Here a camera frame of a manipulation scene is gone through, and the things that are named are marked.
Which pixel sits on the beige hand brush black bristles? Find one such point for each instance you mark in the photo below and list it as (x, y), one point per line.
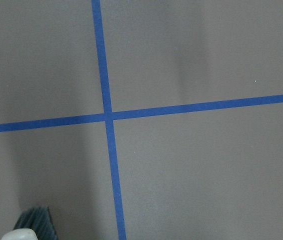
(33, 224)

